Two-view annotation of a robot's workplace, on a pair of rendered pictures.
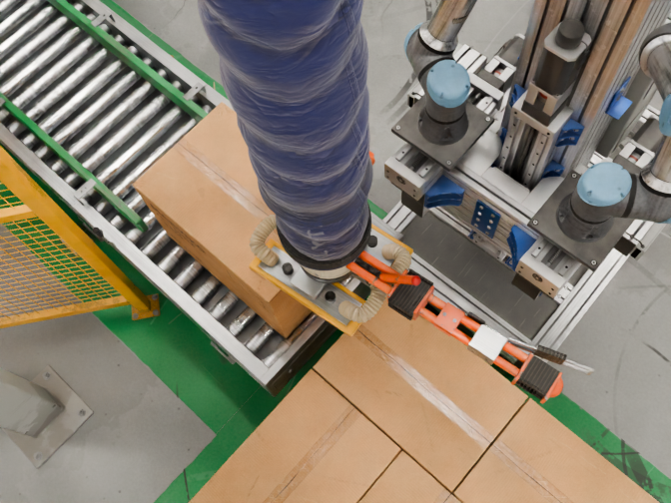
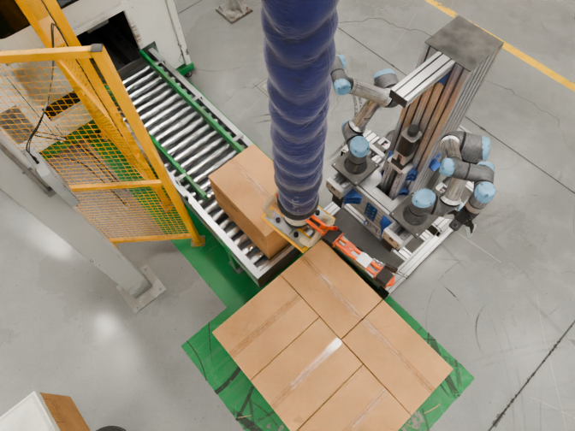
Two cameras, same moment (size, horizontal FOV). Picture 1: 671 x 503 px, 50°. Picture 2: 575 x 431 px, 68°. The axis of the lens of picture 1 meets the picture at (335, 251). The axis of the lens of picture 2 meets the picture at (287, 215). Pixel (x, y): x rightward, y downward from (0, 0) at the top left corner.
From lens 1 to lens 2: 0.64 m
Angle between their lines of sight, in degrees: 4
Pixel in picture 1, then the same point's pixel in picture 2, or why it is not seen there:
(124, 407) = (181, 288)
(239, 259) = (254, 215)
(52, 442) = (144, 301)
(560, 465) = (394, 333)
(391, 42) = (335, 125)
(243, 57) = (283, 124)
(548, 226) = (398, 215)
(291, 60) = (300, 127)
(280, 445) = (261, 308)
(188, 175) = (234, 174)
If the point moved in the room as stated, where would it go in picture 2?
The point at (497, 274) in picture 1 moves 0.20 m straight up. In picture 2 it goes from (375, 244) to (379, 233)
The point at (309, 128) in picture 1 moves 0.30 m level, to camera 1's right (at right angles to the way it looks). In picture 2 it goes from (301, 154) to (376, 150)
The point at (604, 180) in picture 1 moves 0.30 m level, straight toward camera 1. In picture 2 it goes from (423, 196) to (394, 233)
